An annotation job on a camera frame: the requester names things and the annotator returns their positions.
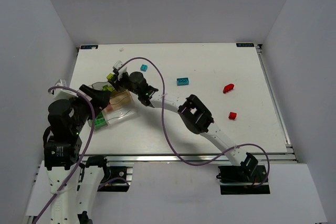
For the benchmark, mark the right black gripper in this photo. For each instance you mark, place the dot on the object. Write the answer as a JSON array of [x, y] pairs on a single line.
[[119, 81]]

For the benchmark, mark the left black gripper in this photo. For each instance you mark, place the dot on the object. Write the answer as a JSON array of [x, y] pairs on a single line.
[[92, 97]]

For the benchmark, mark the lime lego brick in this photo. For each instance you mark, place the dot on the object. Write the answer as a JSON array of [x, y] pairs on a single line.
[[111, 78], [107, 88]]

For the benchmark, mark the long green lego brick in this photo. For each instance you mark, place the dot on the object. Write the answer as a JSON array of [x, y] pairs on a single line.
[[100, 122]]

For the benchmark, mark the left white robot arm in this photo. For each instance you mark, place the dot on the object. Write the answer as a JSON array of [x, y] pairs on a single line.
[[73, 184]]

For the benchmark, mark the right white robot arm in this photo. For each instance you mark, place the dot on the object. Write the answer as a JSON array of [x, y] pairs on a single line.
[[195, 115]]

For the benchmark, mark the small cyan lego brick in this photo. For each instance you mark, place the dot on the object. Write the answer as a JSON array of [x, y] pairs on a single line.
[[144, 68]]

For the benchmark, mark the clear plastic sorting tray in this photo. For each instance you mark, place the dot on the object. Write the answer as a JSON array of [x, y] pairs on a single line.
[[122, 102]]

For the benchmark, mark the long cyan lego brick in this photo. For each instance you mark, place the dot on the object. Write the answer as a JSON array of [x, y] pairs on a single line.
[[182, 81]]

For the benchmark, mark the left blue corner label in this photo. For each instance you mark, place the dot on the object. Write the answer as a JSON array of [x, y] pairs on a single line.
[[88, 47]]

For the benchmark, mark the blue corner label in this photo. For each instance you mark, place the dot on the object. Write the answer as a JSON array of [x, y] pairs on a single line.
[[88, 47], [244, 44]]

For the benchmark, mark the curved red lego piece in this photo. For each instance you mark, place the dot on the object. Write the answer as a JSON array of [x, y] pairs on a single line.
[[228, 88]]

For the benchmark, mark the small red lego brick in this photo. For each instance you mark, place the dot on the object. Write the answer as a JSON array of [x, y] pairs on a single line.
[[232, 115]]

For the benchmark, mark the right blue corner label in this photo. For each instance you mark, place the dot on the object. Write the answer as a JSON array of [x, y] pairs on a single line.
[[244, 44]]

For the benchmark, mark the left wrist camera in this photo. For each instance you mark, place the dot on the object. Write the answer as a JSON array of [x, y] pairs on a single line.
[[62, 93]]

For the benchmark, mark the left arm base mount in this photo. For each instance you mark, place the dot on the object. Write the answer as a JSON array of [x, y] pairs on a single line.
[[114, 177]]

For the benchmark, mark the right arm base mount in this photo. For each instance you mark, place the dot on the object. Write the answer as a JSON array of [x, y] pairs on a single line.
[[232, 182]]

